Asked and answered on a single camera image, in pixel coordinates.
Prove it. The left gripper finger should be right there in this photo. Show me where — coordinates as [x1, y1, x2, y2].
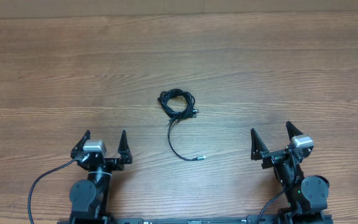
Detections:
[117, 129, 132, 164]
[70, 129, 91, 158]

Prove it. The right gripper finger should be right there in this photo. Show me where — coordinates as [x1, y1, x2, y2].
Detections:
[286, 121, 303, 140]
[250, 128, 269, 161]

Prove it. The black cable silver plug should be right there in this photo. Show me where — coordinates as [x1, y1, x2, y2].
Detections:
[167, 120, 206, 162]

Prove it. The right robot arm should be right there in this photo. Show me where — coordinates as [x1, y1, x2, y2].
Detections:
[250, 121, 333, 224]

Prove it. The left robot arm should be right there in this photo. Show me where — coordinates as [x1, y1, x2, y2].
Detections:
[69, 130, 132, 224]

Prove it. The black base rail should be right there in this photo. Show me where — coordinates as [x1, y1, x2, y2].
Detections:
[57, 213, 334, 224]

